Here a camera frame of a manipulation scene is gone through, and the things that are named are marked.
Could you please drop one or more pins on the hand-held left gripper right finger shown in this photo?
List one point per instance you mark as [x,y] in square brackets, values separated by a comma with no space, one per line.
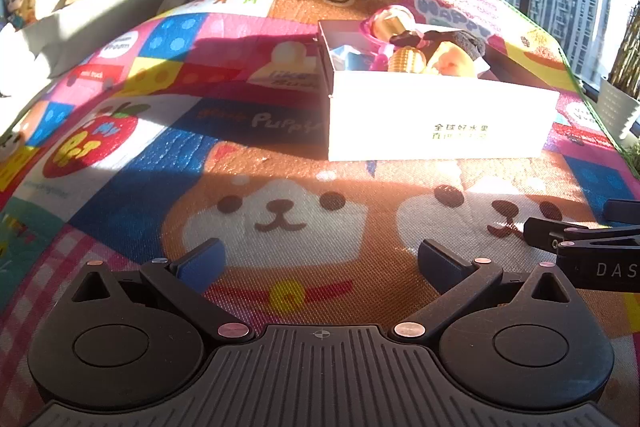
[440,264]

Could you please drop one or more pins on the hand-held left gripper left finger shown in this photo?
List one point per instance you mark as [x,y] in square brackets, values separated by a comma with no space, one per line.
[202,267]

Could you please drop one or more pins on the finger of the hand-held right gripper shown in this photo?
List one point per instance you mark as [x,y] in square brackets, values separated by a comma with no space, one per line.
[550,231]
[622,209]

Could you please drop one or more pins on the white cardboard box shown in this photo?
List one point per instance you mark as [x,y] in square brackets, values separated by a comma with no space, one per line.
[425,117]

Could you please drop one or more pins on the orange plastic food toy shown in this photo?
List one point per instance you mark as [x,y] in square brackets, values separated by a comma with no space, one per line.
[450,62]

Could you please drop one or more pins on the dark plush toy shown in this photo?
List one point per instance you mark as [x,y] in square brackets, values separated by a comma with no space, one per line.
[467,43]

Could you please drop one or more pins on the yellow corn toy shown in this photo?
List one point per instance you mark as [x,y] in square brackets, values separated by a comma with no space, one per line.
[407,59]

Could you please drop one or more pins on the pink net scoop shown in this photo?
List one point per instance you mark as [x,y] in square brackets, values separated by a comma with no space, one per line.
[369,29]

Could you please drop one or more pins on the white plant pot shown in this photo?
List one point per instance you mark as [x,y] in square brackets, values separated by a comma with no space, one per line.
[617,107]

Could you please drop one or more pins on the colourful printed play mat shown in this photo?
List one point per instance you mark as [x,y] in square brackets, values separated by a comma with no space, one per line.
[150,132]

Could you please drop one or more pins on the white bedding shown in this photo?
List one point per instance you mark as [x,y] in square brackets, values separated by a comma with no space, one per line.
[75,27]

